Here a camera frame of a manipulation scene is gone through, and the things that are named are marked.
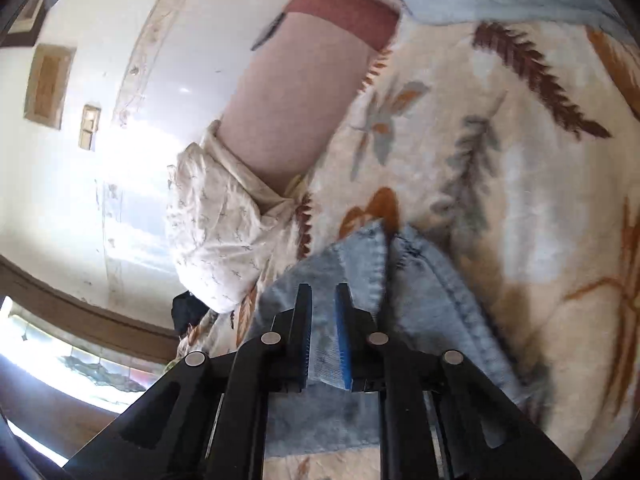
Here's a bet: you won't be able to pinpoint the pink and brown headboard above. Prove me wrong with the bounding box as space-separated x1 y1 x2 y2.
215 0 406 201

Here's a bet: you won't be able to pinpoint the white patterned pillow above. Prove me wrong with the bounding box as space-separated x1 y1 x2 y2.
165 120 313 313

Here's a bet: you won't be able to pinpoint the beige wall niche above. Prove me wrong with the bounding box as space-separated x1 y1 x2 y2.
23 44 77 131

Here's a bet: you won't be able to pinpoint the window with brown frame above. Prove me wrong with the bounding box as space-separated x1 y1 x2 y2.
0 255 181 461

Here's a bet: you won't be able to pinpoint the leaf print blanket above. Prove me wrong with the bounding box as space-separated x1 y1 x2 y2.
177 20 640 480

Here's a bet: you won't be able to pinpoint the dark cloth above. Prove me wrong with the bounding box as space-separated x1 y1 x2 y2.
171 290 208 336

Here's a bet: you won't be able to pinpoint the beige wall switch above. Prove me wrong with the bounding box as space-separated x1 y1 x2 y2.
78 104 102 152

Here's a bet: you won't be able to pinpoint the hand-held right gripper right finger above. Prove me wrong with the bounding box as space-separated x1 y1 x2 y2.
334 282 583 480

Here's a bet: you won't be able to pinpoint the light blue denim pants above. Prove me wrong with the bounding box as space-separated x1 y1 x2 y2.
252 222 531 458

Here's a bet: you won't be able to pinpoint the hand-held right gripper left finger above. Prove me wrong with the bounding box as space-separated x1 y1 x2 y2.
62 282 313 480

